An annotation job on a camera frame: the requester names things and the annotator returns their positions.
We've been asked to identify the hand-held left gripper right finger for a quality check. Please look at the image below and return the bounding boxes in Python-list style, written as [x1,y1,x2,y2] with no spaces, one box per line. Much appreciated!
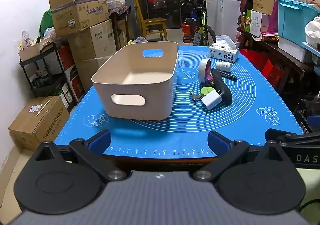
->
[192,130,287,182]

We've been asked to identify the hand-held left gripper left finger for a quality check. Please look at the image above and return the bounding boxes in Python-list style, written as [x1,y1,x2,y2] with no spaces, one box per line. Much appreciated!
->
[34,129,127,182]

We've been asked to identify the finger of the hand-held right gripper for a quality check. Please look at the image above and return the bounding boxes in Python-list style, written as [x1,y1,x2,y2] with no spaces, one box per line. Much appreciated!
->
[265,128,320,146]

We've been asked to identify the beige plastic storage bin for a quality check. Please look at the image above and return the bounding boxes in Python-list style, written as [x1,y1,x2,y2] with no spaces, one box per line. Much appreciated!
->
[91,41,179,121]

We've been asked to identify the blue silicone baking mat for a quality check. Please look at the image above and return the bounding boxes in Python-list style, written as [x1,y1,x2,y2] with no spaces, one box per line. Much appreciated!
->
[54,46,304,159]

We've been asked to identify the black plastic crate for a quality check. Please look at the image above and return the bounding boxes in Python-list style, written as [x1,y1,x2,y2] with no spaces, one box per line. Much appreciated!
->
[293,92,320,136]

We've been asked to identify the white charger plug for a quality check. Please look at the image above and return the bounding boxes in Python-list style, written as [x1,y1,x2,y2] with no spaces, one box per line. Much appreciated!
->
[201,90,222,111]

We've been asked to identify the metal keys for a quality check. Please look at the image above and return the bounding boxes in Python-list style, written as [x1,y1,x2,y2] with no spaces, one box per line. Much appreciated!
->
[189,90,203,102]

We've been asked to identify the black curved plastic tool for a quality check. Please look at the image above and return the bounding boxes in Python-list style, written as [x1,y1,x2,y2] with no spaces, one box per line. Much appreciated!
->
[211,68,233,105]

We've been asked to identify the green round lid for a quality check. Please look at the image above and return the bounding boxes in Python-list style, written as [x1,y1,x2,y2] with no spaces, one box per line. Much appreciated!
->
[201,86,216,96]

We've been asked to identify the flat cardboard box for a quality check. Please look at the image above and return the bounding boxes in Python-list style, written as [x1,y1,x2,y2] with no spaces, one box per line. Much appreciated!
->
[8,96,71,152]

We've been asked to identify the black marker pen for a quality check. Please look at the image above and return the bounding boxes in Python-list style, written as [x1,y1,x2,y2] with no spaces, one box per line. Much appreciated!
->
[218,70,237,81]

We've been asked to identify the red bag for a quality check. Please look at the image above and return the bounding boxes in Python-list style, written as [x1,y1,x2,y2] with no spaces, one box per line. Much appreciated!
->
[239,48,283,88]

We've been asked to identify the red appliance box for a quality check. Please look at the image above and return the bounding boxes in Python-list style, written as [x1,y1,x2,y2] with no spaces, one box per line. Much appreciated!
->
[59,45,86,102]

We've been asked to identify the taped cardboard box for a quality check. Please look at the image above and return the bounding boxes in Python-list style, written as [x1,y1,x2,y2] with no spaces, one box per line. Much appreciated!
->
[75,57,111,90]

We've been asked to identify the grey tape roll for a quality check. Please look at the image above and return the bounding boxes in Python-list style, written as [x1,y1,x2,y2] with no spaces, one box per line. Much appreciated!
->
[199,59,213,82]

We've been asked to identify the small white pill bottle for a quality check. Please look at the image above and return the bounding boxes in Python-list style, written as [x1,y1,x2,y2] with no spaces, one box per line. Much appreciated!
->
[215,61,232,72]

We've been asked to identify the dark wooden side table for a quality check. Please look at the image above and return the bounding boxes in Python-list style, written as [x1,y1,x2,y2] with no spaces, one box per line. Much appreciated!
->
[237,27,314,96]

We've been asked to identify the black shelf cart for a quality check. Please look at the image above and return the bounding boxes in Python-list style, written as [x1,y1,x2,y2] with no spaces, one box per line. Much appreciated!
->
[19,42,78,113]

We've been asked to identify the white tissue pack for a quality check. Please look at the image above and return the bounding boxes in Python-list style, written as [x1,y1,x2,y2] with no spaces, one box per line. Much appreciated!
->
[208,35,239,63]

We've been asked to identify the white box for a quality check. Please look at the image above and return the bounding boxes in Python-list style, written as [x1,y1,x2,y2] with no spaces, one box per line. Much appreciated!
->
[278,37,313,63]

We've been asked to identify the medium cardboard box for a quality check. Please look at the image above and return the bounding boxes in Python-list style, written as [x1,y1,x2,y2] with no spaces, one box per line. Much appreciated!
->
[69,20,117,61]

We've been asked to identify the clear plastic bag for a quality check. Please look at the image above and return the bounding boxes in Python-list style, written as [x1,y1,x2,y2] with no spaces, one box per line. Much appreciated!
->
[127,36,148,44]

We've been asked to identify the small brown cardboard box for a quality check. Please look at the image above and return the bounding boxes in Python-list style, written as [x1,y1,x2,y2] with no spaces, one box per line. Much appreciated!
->
[19,37,60,63]

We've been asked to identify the green and white carton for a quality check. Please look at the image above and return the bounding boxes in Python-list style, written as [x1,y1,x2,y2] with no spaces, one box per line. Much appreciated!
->
[245,10,271,38]

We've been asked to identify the blue plastic storage box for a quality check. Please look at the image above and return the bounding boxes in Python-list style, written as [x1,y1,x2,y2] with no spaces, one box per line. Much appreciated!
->
[275,0,320,45]

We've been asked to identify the green and black bicycle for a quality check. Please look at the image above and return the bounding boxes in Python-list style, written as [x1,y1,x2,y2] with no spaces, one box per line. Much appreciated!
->
[171,0,217,46]

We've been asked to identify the brown drink bottle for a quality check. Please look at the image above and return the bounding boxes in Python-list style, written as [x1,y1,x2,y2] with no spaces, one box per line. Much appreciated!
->
[239,12,247,31]

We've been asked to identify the open cardboard box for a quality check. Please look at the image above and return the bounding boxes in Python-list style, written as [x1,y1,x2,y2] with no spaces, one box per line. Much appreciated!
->
[48,0,110,38]

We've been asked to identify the wooden chair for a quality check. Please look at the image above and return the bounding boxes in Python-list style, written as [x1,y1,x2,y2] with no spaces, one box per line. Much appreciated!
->
[133,0,168,41]

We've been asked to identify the green cloth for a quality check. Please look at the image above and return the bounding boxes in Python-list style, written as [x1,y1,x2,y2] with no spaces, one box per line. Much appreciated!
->
[39,11,55,37]

